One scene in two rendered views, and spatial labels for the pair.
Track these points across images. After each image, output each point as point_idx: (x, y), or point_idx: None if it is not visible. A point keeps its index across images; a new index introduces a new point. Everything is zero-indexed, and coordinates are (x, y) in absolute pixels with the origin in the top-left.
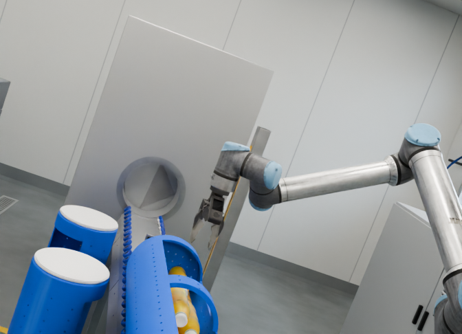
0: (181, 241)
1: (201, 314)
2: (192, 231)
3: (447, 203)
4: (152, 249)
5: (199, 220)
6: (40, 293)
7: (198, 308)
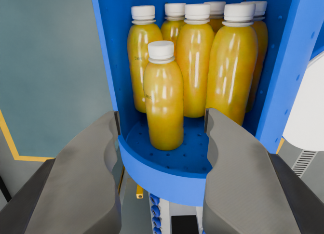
0: (196, 186)
1: None
2: (252, 135)
3: None
4: (288, 106)
5: (279, 229)
6: None
7: (116, 41)
